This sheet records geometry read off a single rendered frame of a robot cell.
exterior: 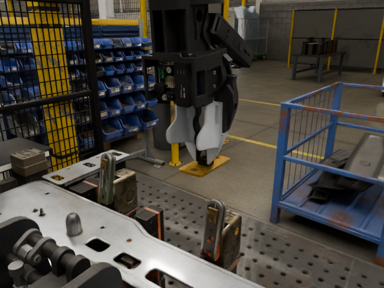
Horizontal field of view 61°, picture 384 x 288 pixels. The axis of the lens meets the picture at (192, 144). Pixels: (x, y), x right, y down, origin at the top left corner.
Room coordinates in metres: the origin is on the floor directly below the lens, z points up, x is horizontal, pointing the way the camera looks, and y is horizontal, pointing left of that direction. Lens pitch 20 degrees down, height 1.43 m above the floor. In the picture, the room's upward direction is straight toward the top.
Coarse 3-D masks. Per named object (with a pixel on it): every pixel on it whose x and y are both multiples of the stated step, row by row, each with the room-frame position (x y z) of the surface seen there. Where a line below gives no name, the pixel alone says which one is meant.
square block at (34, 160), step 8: (24, 152) 0.96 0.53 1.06; (32, 152) 0.96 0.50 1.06; (40, 152) 0.97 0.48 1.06; (16, 160) 0.92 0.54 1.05; (24, 160) 0.91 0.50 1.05; (32, 160) 0.93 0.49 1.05; (40, 160) 0.95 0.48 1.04; (16, 168) 0.93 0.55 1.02; (24, 168) 0.90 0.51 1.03; (32, 168) 0.92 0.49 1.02; (40, 168) 0.94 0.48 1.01; (16, 176) 0.94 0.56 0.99; (24, 176) 0.90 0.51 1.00; (32, 176) 0.92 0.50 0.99; (40, 176) 0.94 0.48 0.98; (24, 184) 0.92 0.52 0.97
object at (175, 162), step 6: (228, 0) 4.03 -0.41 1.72; (210, 6) 3.79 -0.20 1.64; (216, 6) 3.89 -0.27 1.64; (222, 6) 3.97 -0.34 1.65; (228, 6) 4.03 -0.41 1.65; (210, 12) 3.79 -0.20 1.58; (216, 12) 3.89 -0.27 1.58; (222, 12) 3.97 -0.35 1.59; (228, 12) 4.04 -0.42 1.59; (174, 108) 3.29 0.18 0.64; (204, 108) 3.76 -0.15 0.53; (174, 114) 3.29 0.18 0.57; (204, 114) 3.77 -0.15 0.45; (174, 144) 3.30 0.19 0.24; (180, 144) 3.39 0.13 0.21; (174, 150) 3.30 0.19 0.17; (174, 156) 3.30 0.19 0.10; (168, 162) 3.33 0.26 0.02; (174, 162) 3.30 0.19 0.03; (180, 162) 3.35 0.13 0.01
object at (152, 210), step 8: (144, 208) 0.74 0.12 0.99; (152, 208) 0.74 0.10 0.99; (160, 208) 0.74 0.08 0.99; (136, 216) 0.70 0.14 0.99; (144, 216) 0.70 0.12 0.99; (152, 216) 0.70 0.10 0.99; (160, 216) 0.72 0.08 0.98; (144, 224) 0.68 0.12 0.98; (152, 224) 0.70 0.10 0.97; (160, 224) 0.72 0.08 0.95; (152, 232) 0.70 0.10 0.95; (160, 232) 0.72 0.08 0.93; (160, 272) 0.72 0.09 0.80; (160, 280) 0.72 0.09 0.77
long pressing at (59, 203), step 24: (24, 192) 0.81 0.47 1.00; (48, 192) 0.81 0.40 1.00; (0, 216) 0.68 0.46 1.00; (24, 216) 0.68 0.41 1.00; (48, 216) 0.68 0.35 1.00; (96, 216) 0.68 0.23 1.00; (120, 216) 0.68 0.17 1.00; (72, 240) 0.59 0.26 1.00; (120, 240) 0.59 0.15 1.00; (144, 240) 0.59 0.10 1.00; (144, 264) 0.51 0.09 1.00; (168, 264) 0.51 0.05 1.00; (192, 264) 0.51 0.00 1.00
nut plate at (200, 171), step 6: (204, 156) 0.43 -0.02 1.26; (222, 156) 0.45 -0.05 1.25; (192, 162) 0.42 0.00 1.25; (198, 162) 0.42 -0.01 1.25; (204, 162) 0.41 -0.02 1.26; (216, 162) 0.43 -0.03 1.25; (222, 162) 0.43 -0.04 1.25; (180, 168) 0.40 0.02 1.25; (186, 168) 0.40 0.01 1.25; (192, 168) 0.40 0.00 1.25; (198, 168) 0.40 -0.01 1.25; (204, 168) 0.40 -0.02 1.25; (210, 168) 0.40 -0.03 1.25; (216, 168) 0.41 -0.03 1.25; (192, 174) 0.38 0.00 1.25; (198, 174) 0.38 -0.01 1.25; (204, 174) 0.38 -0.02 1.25
